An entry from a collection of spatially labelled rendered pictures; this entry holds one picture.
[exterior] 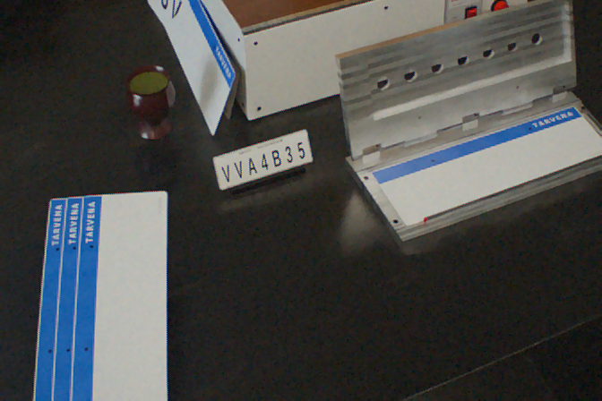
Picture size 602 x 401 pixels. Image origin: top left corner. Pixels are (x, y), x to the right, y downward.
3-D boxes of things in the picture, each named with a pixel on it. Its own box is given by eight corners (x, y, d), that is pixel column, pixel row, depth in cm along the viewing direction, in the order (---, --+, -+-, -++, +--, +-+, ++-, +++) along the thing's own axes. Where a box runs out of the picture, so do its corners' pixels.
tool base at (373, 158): (401, 251, 185) (403, 235, 182) (345, 166, 198) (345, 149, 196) (629, 168, 197) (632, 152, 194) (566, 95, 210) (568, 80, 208)
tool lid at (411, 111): (339, 58, 185) (334, 55, 187) (353, 166, 194) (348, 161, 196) (571, -5, 197) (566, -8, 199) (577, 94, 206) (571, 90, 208)
